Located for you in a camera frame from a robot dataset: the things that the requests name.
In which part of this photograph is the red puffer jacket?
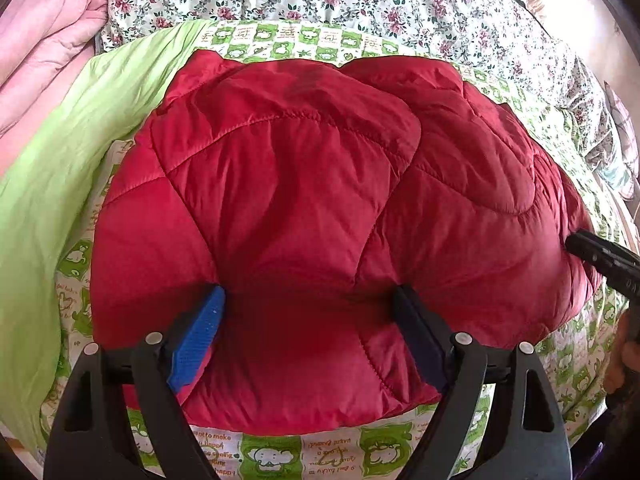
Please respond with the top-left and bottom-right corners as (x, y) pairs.
(90, 50), (599, 436)

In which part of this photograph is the person's right hand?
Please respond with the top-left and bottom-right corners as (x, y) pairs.
(603, 310), (640, 394)

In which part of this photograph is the green patterned quilt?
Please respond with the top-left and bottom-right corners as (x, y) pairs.
(1, 20), (639, 465)

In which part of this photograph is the floral white bed sheet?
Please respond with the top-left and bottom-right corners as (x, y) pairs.
(101, 0), (639, 207)

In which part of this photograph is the pink puffer garment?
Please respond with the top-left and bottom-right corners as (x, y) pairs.
(1, 0), (107, 171)

